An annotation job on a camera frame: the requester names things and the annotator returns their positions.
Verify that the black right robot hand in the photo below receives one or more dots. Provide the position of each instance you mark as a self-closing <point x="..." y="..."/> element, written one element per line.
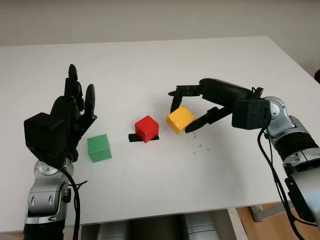
<point x="225" y="91"/>

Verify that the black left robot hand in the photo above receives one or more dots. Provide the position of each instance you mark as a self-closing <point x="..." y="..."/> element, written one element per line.
<point x="66" y="112"/>

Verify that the green wooden block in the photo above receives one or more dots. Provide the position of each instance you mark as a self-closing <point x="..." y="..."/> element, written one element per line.
<point x="99" y="149"/>

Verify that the yellow wooden block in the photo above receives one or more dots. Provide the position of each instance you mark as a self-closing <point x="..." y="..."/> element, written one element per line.
<point x="180" y="118"/>

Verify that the red wooden block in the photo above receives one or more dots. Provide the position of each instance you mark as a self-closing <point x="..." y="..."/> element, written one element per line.
<point x="146" y="127"/>

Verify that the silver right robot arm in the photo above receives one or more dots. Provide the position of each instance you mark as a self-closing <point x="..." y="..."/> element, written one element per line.
<point x="295" y="140"/>

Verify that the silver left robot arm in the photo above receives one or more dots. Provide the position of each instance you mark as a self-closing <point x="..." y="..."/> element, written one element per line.
<point x="45" y="195"/>

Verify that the black tape strip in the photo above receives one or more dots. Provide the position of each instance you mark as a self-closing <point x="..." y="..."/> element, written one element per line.
<point x="133" y="138"/>

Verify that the black round object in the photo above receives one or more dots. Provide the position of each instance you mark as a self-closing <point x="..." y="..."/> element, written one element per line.
<point x="317" y="75"/>

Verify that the grey metal floor bar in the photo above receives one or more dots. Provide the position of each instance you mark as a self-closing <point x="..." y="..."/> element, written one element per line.
<point x="267" y="212"/>

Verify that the white table leg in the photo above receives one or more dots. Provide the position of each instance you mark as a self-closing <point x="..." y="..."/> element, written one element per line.
<point x="236" y="225"/>

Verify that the silver robot right leg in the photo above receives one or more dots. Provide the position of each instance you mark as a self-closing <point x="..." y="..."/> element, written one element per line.
<point x="201" y="227"/>

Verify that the dark grey robot torso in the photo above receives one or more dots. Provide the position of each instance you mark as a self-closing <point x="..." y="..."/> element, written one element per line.
<point x="156" y="228"/>

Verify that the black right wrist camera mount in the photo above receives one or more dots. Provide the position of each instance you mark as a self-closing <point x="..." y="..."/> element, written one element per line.
<point x="250" y="113"/>

